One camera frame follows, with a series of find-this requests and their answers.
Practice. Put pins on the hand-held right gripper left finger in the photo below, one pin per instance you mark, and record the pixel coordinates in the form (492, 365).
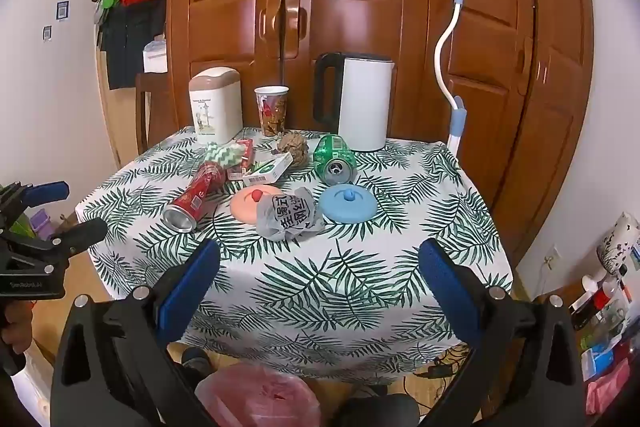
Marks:
(192, 282)

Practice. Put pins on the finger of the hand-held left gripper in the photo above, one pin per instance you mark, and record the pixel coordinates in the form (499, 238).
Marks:
(47, 192)
(75, 237)

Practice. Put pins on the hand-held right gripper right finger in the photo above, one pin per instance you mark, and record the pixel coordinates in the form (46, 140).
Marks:
(450, 287)

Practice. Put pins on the orange silicone cup lid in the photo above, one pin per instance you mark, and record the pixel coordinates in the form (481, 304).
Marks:
(245, 207)

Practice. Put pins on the blue silicone cup lid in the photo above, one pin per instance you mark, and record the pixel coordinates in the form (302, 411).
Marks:
(350, 207)

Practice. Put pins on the green white zigzag sponge cloth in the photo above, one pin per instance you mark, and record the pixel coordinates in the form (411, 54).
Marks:
(222, 154)

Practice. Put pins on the waste bin with pink liner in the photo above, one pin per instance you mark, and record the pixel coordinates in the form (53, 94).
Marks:
(260, 397)

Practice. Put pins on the green white cigarette pack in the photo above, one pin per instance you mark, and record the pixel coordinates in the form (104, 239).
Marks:
(270, 167)

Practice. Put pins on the red snack packet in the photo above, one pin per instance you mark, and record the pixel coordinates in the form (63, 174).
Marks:
(246, 152)

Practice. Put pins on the brown paper ball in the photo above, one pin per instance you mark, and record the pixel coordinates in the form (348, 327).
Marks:
(292, 149)

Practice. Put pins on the person's left hand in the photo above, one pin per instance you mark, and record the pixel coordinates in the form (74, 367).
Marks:
(15, 327)

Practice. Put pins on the purple plastic container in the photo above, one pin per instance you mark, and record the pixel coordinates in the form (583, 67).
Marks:
(41, 227)

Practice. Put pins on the blue white shoe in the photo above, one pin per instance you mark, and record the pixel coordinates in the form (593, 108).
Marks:
(196, 359)

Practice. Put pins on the red drink can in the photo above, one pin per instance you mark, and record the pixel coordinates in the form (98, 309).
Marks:
(200, 194)

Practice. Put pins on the grey crumpled printed bag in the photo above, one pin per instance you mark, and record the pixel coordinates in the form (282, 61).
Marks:
(290, 217)

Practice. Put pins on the leaf print tablecloth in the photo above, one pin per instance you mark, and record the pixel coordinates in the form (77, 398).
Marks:
(320, 277)

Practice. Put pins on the wooden chair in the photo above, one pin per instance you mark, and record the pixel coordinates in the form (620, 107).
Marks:
(155, 107)

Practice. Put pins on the person's right leg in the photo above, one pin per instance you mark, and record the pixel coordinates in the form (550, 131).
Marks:
(380, 412)

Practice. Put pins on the black hanging clothes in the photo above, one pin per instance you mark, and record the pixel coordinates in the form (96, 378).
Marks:
(130, 47)

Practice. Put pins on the white package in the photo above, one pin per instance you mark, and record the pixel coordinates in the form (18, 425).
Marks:
(155, 57)

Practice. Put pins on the white floral mug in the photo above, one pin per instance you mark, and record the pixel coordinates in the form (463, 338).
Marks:
(617, 242)

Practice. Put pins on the green drink can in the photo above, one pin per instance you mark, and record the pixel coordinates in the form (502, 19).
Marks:
(334, 154)

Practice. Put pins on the small beige lidded desktop bin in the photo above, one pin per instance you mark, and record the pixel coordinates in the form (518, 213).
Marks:
(215, 107)

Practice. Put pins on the printed paper cup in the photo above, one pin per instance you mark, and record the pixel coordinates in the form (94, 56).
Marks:
(272, 112)

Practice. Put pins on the pink packet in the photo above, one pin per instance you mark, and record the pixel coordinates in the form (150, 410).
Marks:
(607, 389)

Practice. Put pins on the white electric kettle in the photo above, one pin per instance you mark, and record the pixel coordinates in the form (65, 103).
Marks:
(365, 102)

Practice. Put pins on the blue wall sticker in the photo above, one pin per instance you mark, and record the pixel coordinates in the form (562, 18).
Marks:
(61, 11)
(47, 33)

